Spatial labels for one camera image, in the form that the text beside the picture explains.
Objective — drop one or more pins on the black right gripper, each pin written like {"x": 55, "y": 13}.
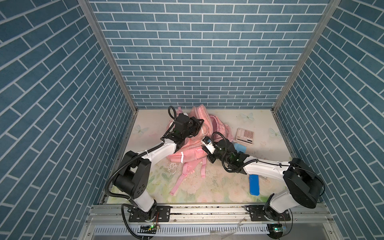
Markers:
{"x": 210, "y": 158}

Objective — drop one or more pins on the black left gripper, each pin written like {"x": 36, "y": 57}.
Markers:
{"x": 197, "y": 125}

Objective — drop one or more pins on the pink student backpack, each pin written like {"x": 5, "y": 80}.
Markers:
{"x": 192, "y": 153}

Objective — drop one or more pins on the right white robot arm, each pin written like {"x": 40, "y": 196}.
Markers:
{"x": 302, "y": 187}

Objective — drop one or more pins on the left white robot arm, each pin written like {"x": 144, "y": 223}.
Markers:
{"x": 130, "y": 180}

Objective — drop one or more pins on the blue electric pencil sharpener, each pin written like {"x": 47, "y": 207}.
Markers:
{"x": 240, "y": 148}

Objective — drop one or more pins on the pink desk calculator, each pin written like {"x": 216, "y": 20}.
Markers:
{"x": 245, "y": 136}

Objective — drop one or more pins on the blue pencil case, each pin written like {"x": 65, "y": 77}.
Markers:
{"x": 254, "y": 185}

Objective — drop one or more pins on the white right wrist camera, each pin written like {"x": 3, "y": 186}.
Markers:
{"x": 208, "y": 145}

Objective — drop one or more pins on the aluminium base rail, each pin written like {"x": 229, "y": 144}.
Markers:
{"x": 204, "y": 221}

